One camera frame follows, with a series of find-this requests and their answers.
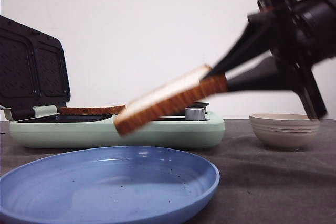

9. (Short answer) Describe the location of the beige ribbed bowl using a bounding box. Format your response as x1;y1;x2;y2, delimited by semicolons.
249;113;320;150

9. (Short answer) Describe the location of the breakfast maker hinged lid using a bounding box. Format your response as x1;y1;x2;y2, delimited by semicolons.
1;16;70;121

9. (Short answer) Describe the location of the mint green breakfast maker base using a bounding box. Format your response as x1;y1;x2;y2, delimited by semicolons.
4;106;225;149

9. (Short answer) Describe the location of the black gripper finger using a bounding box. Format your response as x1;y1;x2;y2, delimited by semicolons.
203;12;290;80
227;56;302;93

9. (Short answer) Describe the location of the blue round plate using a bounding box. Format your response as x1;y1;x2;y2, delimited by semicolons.
1;146;220;223

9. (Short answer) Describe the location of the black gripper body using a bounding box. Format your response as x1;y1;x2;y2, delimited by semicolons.
258;0;335;119

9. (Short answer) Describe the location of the bread slice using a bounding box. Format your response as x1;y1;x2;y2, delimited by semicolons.
58;105;126;115
113;65;228;135

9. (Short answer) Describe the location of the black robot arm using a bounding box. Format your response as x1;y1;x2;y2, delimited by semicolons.
201;0;335;119

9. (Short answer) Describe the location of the right silver control knob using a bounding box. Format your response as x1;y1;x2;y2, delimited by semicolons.
185;107;205;121

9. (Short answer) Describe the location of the black round frying pan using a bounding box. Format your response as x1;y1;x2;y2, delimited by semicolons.
192;102;209;110

